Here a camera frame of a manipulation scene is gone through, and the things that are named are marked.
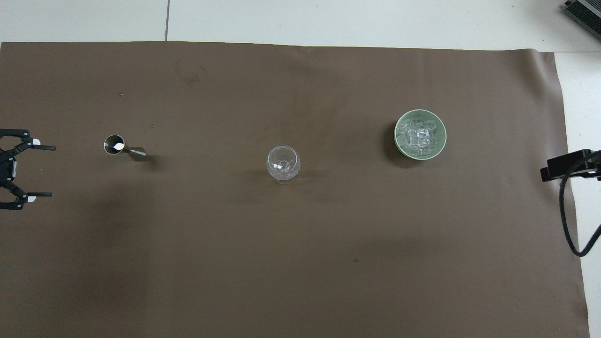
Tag green ceramic bowl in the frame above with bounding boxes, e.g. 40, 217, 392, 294
393, 109, 447, 161

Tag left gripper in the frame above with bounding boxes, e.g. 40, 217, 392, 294
0, 129, 56, 211

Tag grey ribbed metal box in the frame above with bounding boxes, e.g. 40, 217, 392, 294
561, 0, 601, 27

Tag clear wine glass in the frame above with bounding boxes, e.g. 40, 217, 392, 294
266, 145, 301, 185

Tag steel double jigger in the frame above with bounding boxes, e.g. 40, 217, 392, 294
103, 134, 147, 162

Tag black cable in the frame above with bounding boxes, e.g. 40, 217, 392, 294
558, 151, 601, 257

